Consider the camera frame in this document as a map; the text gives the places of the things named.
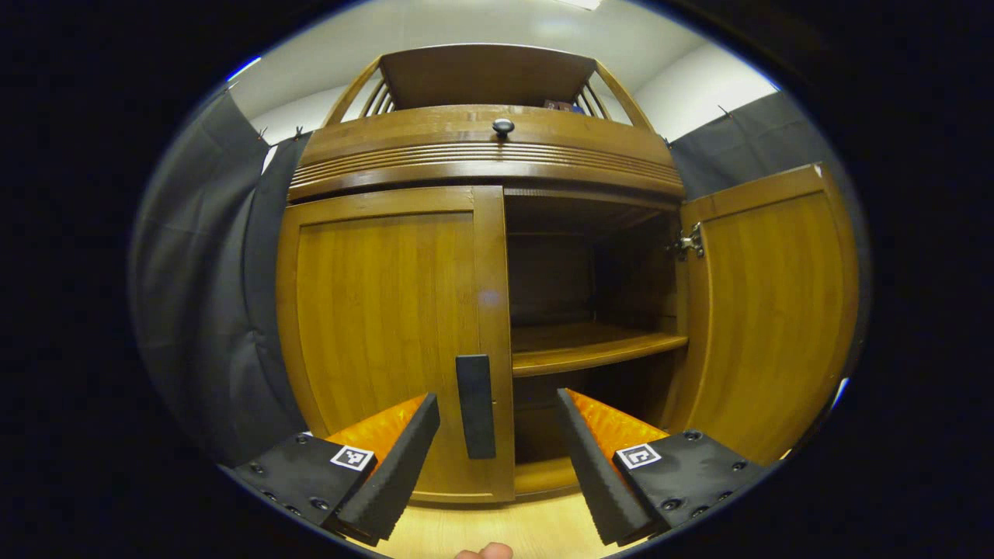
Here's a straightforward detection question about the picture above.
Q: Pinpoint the ribbed wooden drawer with knob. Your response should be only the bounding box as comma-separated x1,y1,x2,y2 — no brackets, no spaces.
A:
287,105,686,204

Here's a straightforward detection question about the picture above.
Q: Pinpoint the wooden shoe cabinet door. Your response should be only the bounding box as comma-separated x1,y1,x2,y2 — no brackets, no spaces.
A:
276,185,516,504
664,163,861,467

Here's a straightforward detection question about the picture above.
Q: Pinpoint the wooden double-door shoe cabinet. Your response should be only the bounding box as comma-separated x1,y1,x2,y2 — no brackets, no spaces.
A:
276,43,693,499

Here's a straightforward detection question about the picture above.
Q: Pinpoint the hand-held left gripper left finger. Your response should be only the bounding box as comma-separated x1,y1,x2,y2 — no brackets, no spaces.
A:
221,392,441,546

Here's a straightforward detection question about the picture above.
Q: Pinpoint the black backdrop cloth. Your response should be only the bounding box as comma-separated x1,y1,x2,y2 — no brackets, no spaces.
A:
128,85,855,467

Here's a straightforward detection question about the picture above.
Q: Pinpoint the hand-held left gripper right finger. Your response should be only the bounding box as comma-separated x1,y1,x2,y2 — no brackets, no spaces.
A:
555,388,777,547

